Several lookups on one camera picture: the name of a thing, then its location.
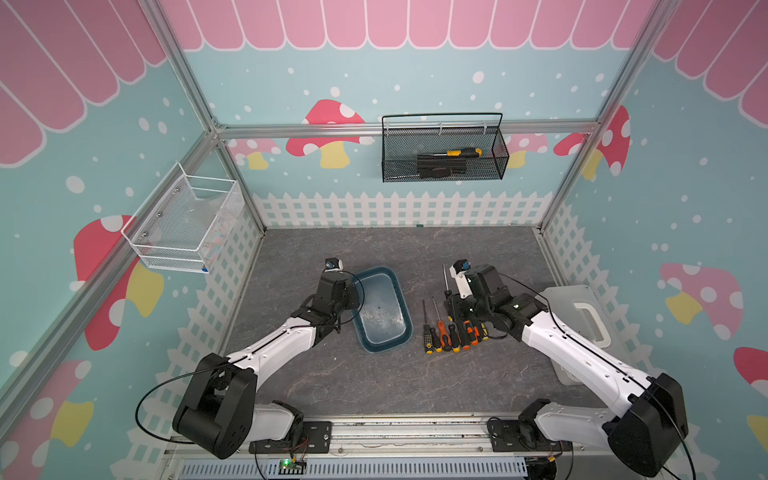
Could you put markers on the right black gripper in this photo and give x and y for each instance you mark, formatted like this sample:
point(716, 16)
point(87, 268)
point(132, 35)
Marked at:
point(456, 299)

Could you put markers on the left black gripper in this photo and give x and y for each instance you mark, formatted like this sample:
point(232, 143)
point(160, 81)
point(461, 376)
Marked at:
point(353, 299)

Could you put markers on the teal plastic storage box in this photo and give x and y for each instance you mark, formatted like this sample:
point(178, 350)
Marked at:
point(383, 321)

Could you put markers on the black red screwdriver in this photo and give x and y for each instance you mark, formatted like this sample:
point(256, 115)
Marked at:
point(444, 338)

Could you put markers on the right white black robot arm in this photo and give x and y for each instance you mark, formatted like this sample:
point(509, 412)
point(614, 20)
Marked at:
point(643, 420)

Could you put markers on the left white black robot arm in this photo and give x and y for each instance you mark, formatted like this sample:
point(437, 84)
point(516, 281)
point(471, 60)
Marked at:
point(218, 412)

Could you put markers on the yellow black screwdriver in basket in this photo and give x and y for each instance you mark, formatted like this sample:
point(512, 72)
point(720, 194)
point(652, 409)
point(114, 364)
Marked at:
point(462, 153)

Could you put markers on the black tool in basket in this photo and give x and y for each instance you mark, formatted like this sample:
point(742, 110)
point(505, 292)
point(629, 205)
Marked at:
point(440, 167)

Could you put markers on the green lit circuit board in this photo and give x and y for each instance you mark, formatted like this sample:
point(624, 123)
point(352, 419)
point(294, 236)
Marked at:
point(292, 467)

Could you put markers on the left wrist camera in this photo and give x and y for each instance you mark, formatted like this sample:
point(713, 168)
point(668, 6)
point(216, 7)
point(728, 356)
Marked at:
point(333, 264)

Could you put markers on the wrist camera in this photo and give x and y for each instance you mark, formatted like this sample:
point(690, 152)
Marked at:
point(333, 264)
point(458, 273)

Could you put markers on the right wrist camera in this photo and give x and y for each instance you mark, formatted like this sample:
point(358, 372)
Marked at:
point(458, 273)

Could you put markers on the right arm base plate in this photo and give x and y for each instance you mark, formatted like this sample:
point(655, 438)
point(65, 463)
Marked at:
point(512, 435)

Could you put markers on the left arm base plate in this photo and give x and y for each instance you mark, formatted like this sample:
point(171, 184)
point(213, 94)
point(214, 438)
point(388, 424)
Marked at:
point(309, 437)

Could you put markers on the black wire mesh basket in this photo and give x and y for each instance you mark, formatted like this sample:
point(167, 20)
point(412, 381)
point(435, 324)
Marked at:
point(404, 136)

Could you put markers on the white wire mesh basket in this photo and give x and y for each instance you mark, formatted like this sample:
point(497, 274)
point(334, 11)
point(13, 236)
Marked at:
point(186, 222)

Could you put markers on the grey slotted cable duct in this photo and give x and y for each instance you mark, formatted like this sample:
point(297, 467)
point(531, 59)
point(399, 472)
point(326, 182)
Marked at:
point(360, 468)

